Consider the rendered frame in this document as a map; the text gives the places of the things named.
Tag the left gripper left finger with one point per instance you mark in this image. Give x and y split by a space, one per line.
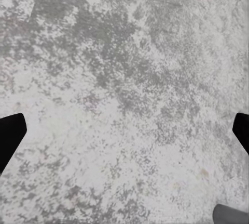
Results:
12 130

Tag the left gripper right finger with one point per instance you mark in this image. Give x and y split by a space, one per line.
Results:
241 129

